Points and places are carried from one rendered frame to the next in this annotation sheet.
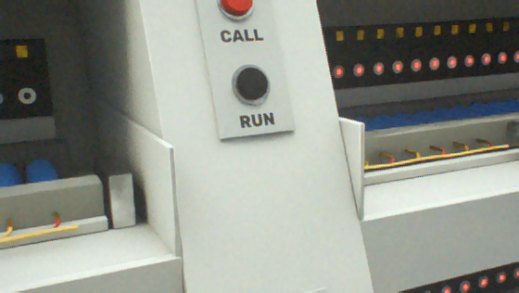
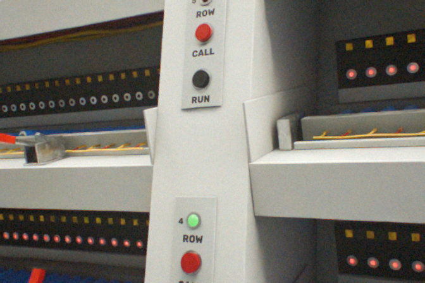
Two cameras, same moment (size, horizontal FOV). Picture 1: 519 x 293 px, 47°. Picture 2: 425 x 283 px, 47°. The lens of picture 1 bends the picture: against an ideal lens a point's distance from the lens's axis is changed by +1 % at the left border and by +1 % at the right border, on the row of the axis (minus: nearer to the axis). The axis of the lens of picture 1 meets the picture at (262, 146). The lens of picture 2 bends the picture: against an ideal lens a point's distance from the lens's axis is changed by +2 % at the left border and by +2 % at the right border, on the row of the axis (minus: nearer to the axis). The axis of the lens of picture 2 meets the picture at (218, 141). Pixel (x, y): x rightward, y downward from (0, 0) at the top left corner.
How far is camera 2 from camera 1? 0.34 m
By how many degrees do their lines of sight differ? 51
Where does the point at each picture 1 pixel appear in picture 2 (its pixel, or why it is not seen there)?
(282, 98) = (217, 87)
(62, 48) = not seen: hidden behind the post
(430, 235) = (303, 183)
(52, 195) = (143, 133)
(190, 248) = (157, 162)
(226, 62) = (192, 67)
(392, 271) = (276, 201)
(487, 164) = not seen: outside the picture
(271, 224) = (197, 156)
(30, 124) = not seen: hidden behind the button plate
